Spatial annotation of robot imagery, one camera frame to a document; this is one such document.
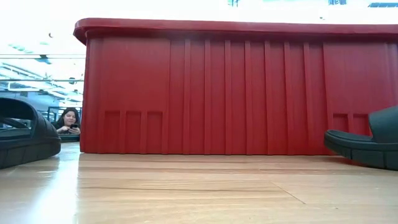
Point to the black slide sandal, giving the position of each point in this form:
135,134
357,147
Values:
357,149
37,146

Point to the red plastic bin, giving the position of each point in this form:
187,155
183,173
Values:
217,93

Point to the black smartphone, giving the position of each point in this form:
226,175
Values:
74,126

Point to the person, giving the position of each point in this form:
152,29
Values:
69,118

